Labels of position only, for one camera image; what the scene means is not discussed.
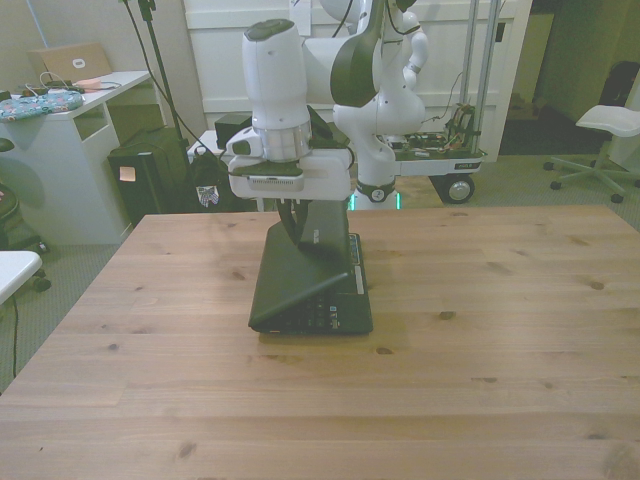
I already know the black laptop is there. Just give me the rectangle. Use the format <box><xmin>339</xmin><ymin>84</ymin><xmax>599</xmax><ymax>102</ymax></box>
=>
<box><xmin>248</xmin><ymin>198</ymin><xmax>375</xmax><ymax>336</ymax></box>

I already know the black tripod cable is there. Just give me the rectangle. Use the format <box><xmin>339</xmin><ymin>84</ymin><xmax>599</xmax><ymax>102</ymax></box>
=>
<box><xmin>117</xmin><ymin>0</ymin><xmax>202</xmax><ymax>147</ymax></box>

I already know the large cardboard box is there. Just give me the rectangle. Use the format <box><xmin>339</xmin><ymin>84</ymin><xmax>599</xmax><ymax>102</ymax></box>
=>
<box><xmin>27</xmin><ymin>42</ymin><xmax>113</xmax><ymax>84</ymax></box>

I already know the black bag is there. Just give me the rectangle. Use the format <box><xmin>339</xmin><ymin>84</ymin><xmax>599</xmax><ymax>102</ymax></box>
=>
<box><xmin>188</xmin><ymin>144</ymin><xmax>232</xmax><ymax>211</ymax></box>

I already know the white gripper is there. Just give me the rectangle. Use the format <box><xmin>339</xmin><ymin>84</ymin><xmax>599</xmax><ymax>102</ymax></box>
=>
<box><xmin>228</xmin><ymin>151</ymin><xmax>352</xmax><ymax>248</ymax></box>

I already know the white panelled cabinet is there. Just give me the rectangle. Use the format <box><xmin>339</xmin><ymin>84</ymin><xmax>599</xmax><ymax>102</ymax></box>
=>
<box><xmin>182</xmin><ymin>0</ymin><xmax>534</xmax><ymax>165</ymax></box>

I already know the white swivel chair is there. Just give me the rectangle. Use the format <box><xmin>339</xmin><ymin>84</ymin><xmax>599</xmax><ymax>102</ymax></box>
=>
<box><xmin>549</xmin><ymin>103</ymin><xmax>640</xmax><ymax>204</ymax></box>

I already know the white desk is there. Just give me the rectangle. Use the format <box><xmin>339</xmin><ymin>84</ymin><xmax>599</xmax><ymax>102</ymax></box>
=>
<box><xmin>0</xmin><ymin>69</ymin><xmax>167</xmax><ymax>246</ymax></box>

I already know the wheeled robot base cart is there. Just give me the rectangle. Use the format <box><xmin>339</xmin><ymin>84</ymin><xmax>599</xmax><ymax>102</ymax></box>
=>
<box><xmin>349</xmin><ymin>102</ymin><xmax>490</xmax><ymax>206</ymax></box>

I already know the black computer tower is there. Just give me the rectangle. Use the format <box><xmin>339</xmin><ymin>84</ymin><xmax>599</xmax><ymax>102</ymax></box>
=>
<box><xmin>107</xmin><ymin>142</ymin><xmax>190</xmax><ymax>227</ymax></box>

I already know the white rounded seat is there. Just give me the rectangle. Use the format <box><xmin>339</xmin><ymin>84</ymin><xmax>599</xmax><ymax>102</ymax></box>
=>
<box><xmin>0</xmin><ymin>249</ymin><xmax>44</xmax><ymax>304</ymax></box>

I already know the small black box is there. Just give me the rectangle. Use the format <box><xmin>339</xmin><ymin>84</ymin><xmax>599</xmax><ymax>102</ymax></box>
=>
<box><xmin>214</xmin><ymin>113</ymin><xmax>253</xmax><ymax>151</ymax></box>

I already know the aluminium frame post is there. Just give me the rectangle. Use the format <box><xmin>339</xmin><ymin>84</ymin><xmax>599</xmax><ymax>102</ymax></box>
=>
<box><xmin>460</xmin><ymin>0</ymin><xmax>502</xmax><ymax>152</ymax></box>

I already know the black tripod pole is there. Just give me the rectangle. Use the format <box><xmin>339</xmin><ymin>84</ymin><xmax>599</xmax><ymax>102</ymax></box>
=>
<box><xmin>136</xmin><ymin>0</ymin><xmax>192</xmax><ymax>169</ymax></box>

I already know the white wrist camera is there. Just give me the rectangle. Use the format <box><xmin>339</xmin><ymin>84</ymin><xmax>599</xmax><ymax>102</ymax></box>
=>
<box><xmin>233</xmin><ymin>167</ymin><xmax>306</xmax><ymax>193</ymax></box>

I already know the patterned round cushion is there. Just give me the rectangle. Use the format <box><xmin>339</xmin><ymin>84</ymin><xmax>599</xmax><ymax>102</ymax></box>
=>
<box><xmin>0</xmin><ymin>91</ymin><xmax>84</xmax><ymax>124</ymax></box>

